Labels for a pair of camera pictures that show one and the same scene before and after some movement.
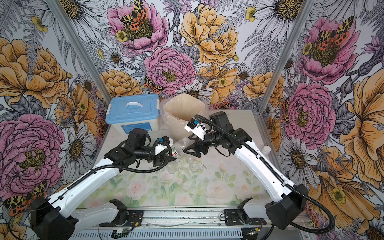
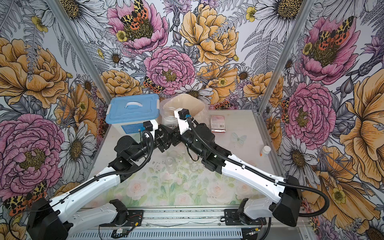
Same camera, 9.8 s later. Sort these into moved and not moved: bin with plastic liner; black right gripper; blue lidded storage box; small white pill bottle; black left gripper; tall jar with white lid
Moved: black right gripper; black left gripper; tall jar with white lid
Not moved: bin with plastic liner; blue lidded storage box; small white pill bottle
